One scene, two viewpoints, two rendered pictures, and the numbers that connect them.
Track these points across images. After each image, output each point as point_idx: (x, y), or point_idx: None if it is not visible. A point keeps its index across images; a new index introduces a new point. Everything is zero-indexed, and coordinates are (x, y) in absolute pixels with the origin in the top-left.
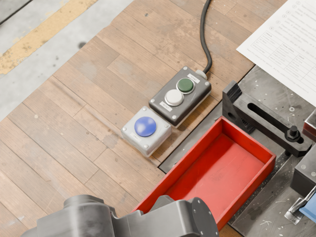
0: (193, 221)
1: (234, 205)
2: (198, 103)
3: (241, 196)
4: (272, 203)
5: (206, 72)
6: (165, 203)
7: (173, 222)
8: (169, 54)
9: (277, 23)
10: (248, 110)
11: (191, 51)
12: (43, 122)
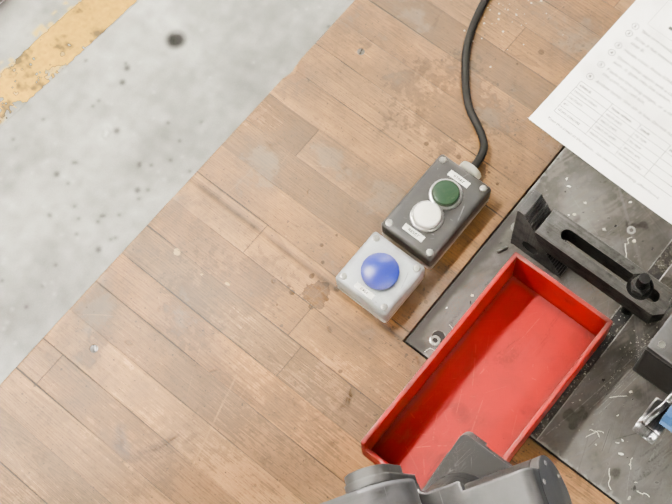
0: (545, 499)
1: (545, 410)
2: (467, 222)
3: (556, 395)
4: (603, 400)
5: (479, 164)
6: (470, 446)
7: (516, 502)
8: (408, 128)
9: (600, 67)
10: (563, 244)
11: (447, 123)
12: (192, 263)
